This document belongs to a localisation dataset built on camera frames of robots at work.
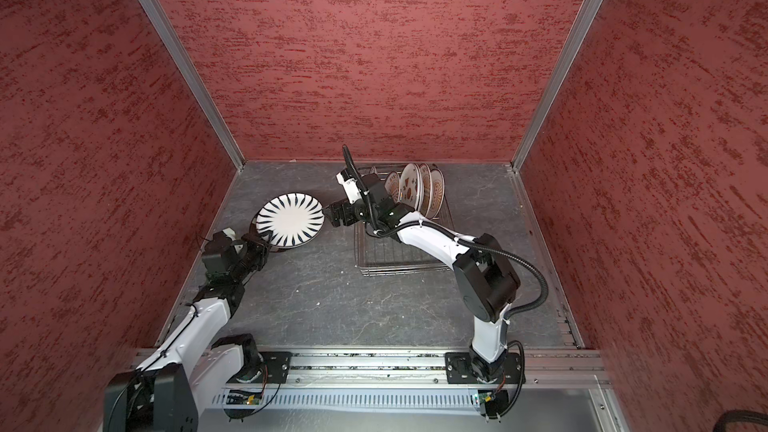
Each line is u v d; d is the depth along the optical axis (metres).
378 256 0.94
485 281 0.48
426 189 0.92
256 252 0.76
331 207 0.74
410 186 0.99
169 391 0.41
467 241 0.50
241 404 0.73
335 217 0.75
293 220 0.89
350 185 0.76
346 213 0.74
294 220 0.89
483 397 0.72
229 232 0.79
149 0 0.76
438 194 0.90
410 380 0.74
